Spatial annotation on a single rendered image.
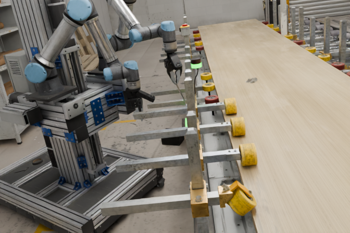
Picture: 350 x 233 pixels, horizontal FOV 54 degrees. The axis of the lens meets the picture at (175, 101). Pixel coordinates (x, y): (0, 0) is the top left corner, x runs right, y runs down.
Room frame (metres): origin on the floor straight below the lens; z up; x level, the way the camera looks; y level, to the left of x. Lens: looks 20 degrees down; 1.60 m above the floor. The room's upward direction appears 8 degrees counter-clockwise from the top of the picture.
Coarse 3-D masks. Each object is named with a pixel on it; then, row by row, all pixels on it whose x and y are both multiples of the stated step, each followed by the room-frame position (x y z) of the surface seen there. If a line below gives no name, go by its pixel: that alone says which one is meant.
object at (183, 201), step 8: (208, 192) 0.89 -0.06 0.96; (216, 192) 0.89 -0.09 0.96; (128, 200) 0.91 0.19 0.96; (136, 200) 0.90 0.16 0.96; (144, 200) 0.90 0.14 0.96; (152, 200) 0.89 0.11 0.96; (160, 200) 0.89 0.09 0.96; (168, 200) 0.88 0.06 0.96; (176, 200) 0.88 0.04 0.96; (184, 200) 0.87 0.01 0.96; (208, 200) 0.87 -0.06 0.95; (216, 200) 0.86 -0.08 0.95; (104, 208) 0.89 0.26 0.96; (112, 208) 0.89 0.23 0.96; (120, 208) 0.88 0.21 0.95; (128, 208) 0.88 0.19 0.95; (136, 208) 0.88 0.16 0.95; (144, 208) 0.88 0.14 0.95; (152, 208) 0.88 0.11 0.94; (160, 208) 0.88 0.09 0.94; (168, 208) 0.87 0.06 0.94; (176, 208) 0.87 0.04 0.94; (184, 208) 0.87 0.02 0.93
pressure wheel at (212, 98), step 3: (207, 96) 1.90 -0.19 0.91; (210, 96) 1.90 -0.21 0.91; (213, 96) 1.89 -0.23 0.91; (216, 96) 1.88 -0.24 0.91; (207, 99) 1.85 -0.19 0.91; (210, 99) 1.84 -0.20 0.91; (213, 99) 1.83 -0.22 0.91; (216, 99) 1.84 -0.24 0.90; (207, 102) 1.84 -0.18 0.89; (210, 102) 1.83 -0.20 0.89; (213, 102) 1.83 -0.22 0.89; (216, 102) 1.84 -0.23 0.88; (213, 111) 1.87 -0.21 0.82; (213, 114) 1.87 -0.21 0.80
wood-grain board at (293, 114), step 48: (240, 48) 3.05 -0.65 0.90; (288, 48) 2.80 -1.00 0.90; (240, 96) 1.84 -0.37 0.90; (288, 96) 1.74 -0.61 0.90; (336, 96) 1.64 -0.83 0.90; (240, 144) 1.28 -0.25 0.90; (288, 144) 1.22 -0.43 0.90; (336, 144) 1.17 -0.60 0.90; (288, 192) 0.92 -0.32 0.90; (336, 192) 0.88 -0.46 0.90
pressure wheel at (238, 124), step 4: (232, 120) 1.36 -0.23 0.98; (236, 120) 1.35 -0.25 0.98; (240, 120) 1.35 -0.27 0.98; (232, 124) 1.34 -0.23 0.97; (236, 124) 1.34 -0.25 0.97; (240, 124) 1.34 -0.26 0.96; (244, 124) 1.33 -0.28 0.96; (232, 128) 1.34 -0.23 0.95; (236, 128) 1.33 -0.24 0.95; (240, 128) 1.33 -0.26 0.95; (244, 128) 1.33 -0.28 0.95; (232, 132) 1.35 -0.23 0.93; (236, 132) 1.33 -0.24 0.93; (240, 132) 1.33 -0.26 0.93; (244, 132) 1.33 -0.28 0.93
